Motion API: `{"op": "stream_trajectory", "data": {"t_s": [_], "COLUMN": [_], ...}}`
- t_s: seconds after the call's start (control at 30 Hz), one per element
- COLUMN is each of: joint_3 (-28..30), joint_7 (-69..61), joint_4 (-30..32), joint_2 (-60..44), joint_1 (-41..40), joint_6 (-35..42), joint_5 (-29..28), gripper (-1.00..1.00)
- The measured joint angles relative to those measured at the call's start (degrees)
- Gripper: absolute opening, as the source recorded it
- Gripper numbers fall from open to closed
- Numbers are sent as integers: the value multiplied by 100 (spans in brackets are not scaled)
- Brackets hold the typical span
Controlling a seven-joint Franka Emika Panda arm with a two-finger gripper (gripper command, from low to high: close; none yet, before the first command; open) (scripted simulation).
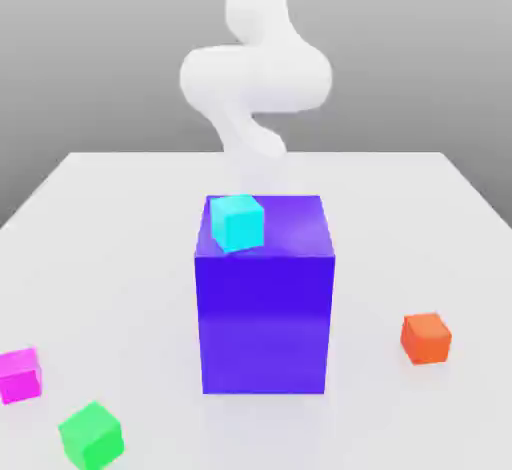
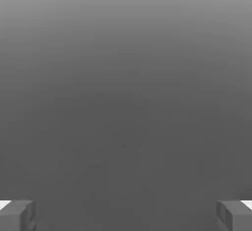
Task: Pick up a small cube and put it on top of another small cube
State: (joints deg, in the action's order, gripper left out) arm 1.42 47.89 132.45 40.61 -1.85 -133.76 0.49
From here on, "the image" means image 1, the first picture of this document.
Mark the small magenta cube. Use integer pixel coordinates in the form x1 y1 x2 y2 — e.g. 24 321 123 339
0 346 43 406

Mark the small cyan cube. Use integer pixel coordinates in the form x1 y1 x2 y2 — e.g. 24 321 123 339
208 193 266 255

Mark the large purple box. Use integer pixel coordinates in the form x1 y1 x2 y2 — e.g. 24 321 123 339
193 194 336 396

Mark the small green cube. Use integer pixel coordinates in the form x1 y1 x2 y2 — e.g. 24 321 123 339
57 400 126 470

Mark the small orange cube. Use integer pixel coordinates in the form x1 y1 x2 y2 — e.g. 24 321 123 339
399 312 453 366

